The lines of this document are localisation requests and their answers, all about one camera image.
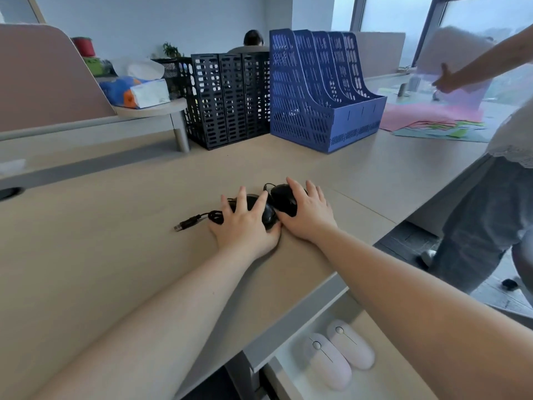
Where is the black wired computer mouse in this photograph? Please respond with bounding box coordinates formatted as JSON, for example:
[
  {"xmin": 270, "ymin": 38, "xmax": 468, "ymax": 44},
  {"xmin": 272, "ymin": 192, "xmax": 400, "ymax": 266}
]
[
  {"xmin": 270, "ymin": 184, "xmax": 309, "ymax": 217},
  {"xmin": 228, "ymin": 194, "xmax": 278, "ymax": 231}
]

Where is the white wireless mouse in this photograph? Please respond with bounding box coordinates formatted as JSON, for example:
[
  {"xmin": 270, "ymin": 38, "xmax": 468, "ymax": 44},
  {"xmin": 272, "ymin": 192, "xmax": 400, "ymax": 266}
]
[
  {"xmin": 326, "ymin": 319, "xmax": 376, "ymax": 371},
  {"xmin": 303, "ymin": 332, "xmax": 353, "ymax": 391}
]

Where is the blue plastic file rack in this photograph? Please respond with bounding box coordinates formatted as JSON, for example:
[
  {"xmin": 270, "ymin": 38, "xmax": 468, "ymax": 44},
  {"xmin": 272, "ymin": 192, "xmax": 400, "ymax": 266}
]
[{"xmin": 269, "ymin": 28, "xmax": 388, "ymax": 154}]

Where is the stack of pale paper sheets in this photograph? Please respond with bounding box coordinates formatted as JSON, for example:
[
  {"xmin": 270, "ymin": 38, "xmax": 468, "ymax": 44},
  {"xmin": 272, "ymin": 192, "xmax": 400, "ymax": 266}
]
[{"xmin": 416, "ymin": 26, "xmax": 495, "ymax": 112}]

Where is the black mesh basket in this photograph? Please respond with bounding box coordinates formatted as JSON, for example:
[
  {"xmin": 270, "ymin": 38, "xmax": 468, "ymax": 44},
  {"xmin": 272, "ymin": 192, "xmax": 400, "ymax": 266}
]
[{"xmin": 152, "ymin": 57, "xmax": 193, "ymax": 100}]

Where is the blue orange tissue pack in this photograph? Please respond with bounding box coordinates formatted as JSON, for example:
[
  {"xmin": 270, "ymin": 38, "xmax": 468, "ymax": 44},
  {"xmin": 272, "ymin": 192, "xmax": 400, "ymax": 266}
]
[{"xmin": 99, "ymin": 58, "xmax": 171, "ymax": 110}]

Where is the green box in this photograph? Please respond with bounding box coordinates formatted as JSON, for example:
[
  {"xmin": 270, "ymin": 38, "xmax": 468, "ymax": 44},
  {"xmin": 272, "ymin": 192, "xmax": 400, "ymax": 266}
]
[{"xmin": 83, "ymin": 57, "xmax": 105, "ymax": 77}]

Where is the black mouse cable with plug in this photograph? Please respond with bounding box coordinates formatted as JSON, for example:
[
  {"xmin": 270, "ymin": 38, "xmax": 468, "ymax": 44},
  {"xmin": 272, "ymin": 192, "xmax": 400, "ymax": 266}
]
[{"xmin": 174, "ymin": 210, "xmax": 226, "ymax": 233}]

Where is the person's right hand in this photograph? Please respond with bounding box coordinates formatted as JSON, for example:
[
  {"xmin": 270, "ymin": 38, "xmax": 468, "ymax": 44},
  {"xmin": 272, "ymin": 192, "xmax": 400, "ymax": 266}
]
[{"xmin": 276, "ymin": 177, "xmax": 338, "ymax": 246}]

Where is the beige desk shelf riser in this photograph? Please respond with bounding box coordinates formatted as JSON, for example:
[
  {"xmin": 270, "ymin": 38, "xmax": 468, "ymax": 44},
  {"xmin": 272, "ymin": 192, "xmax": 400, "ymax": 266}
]
[{"xmin": 0, "ymin": 97, "xmax": 191, "ymax": 154}]

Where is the black plastic file rack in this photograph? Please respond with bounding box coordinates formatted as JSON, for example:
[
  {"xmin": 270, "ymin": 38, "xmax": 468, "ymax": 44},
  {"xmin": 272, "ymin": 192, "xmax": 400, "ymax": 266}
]
[{"xmin": 178, "ymin": 51, "xmax": 271, "ymax": 151}]

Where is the red tape roll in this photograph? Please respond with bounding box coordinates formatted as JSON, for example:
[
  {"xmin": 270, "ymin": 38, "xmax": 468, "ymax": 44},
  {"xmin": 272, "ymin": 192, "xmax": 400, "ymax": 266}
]
[{"xmin": 71, "ymin": 36, "xmax": 96, "ymax": 58}]

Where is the grey desk divider panel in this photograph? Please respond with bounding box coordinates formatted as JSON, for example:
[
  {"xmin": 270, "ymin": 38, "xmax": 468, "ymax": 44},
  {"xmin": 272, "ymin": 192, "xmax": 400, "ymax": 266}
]
[{"xmin": 353, "ymin": 31, "xmax": 406, "ymax": 78}]

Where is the white open desk drawer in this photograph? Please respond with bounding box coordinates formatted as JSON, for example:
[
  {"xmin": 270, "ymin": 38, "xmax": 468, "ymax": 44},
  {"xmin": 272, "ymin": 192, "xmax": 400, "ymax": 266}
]
[{"xmin": 262, "ymin": 287, "xmax": 440, "ymax": 400}]

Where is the person's left hand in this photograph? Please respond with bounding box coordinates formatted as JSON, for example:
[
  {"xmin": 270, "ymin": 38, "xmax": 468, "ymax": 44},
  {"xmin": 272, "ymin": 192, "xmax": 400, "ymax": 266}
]
[{"xmin": 208, "ymin": 186, "xmax": 282, "ymax": 261}]

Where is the pile of coloured paper sheets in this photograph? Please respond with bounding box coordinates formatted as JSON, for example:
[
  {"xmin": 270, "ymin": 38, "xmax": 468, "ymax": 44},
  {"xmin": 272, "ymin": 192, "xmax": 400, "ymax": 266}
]
[{"xmin": 378, "ymin": 89, "xmax": 491, "ymax": 144}]

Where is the person's right forearm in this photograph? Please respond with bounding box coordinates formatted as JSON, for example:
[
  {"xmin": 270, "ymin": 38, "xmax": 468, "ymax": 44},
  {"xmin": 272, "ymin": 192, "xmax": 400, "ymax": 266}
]
[{"xmin": 314, "ymin": 226, "xmax": 533, "ymax": 400}]

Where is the person's left forearm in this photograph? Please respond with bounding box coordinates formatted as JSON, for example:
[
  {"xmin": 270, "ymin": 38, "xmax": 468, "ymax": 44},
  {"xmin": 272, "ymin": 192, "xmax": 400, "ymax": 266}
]
[{"xmin": 29, "ymin": 245, "xmax": 255, "ymax": 400}]

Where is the pink desk divider panel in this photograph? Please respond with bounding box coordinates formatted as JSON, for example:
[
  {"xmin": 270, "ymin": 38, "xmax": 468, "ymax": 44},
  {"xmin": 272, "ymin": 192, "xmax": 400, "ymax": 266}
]
[{"xmin": 0, "ymin": 23, "xmax": 117, "ymax": 134}]

